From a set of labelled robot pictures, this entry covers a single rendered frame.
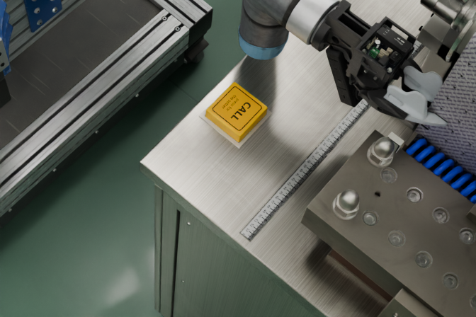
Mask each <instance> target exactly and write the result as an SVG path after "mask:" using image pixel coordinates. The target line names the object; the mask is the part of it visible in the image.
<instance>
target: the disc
mask: <svg viewBox="0 0 476 317"><path fill-rule="evenodd" d="M475 21H476V12H475V13H474V15H473V16H472V18H471V19H470V20H469V21H468V23H467V25H466V26H465V27H464V28H463V30H462V32H461V33H460V34H459V36H458V38H457V39H456V41H455V42H454V43H453V46H452V47H451V49H450V50H449V52H448V54H447V56H446V61H447V63H449V62H452V61H453V60H454V59H455V58H456V57H457V56H458V55H459V54H458V53H457V49H458V47H459V45H460V44H461V42H462V41H463V39H464V37H465V36H466V34H467V33H468V31H469V30H470V29H471V27H472V25H473V24H474V23H475Z"/></svg>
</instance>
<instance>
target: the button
mask: <svg viewBox="0 0 476 317"><path fill-rule="evenodd" d="M267 110H268V108H267V106H265V105H264V104H263V103H262V102H261V101H259V100H258V99H256V98H255V97H253V95H252V94H250V93H249V92H247V91H246V90H245V89H243V88H242V87H241V86H240V85H239V84H237V83H236V82H234V83H232V84H231V85H230V86H229V87H228V88H227V90H226V91H225V92H224V93H223V94H222V95H221V96H220V97H219V98H218V99H217V100H216V101H215V102H214V103H213V104H212V105H211V106H210V107H209V108H208V109H207V110H206V114H205V116H206V117H207V118H208V119H209V120H211V121H212V122H213V123H215V124H216V125H217V126H218V127H219V128H220V129H222V130H223V131H225V132H226V133H227V134H228V135H229V136H231V137H232V138H233V139H235V140H236V141H237V142H240V141H241V140H243V138H244V137H245V136H246V135H247V134H248V133H249V132H250V131H251V130H252V129H253V128H254V127H255V126H256V125H257V123H258V122H259V121H260V120H261V119H262V118H263V117H264V116H265V115H266V113H267Z"/></svg>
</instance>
